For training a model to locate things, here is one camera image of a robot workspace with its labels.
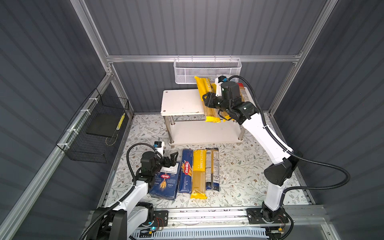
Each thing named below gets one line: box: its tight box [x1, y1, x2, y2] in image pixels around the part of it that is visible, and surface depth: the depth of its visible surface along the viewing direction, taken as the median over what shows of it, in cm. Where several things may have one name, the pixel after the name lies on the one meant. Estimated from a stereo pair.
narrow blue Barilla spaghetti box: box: [178, 149, 193, 194], surface depth 87 cm
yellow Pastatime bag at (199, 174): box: [191, 149, 208, 200], surface depth 88 cm
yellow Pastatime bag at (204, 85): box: [194, 76, 221, 123], surface depth 75 cm
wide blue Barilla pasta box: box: [149, 162, 181, 200], surface depth 80 cm
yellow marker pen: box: [116, 112, 126, 131], surface depth 80 cm
